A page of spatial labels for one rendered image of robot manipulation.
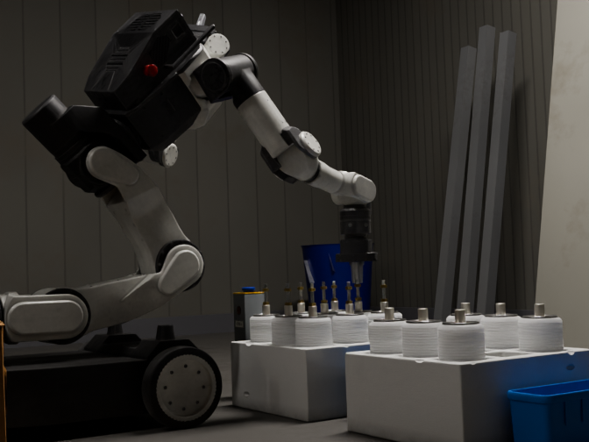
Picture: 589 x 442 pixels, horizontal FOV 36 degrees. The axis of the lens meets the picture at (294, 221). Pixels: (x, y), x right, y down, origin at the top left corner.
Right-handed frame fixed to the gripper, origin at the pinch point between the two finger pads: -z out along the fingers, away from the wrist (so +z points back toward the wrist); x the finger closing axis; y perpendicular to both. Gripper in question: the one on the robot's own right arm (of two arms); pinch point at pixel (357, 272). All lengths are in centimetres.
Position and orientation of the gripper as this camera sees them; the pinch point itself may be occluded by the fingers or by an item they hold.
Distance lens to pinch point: 256.6
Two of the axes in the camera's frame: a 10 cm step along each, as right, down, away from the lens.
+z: -0.3, -10.0, 0.6
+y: -4.2, -0.4, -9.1
